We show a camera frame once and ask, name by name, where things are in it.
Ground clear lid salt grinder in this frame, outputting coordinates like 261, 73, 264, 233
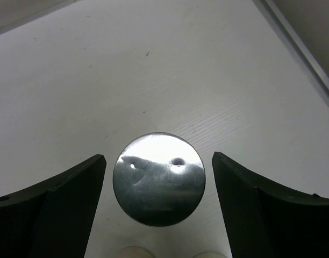
117, 246, 154, 258

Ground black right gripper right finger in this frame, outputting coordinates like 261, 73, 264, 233
212, 152, 329, 257

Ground blue label spice shaker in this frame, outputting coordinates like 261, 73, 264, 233
113, 132, 206, 227

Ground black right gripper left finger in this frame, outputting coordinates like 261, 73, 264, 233
0, 154, 106, 257

